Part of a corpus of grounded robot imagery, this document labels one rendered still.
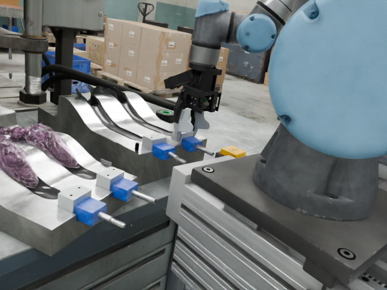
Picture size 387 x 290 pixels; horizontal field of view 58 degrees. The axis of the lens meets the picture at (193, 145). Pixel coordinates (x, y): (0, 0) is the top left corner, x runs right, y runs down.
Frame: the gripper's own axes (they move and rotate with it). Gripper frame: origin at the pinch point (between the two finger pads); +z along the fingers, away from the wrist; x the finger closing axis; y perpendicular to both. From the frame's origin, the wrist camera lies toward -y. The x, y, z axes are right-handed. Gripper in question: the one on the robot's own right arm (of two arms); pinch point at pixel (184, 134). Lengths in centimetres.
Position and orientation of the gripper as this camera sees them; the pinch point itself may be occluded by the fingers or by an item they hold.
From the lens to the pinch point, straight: 97.6
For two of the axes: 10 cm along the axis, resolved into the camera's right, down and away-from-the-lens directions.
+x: 6.5, -1.6, 7.4
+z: -1.7, 9.2, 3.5
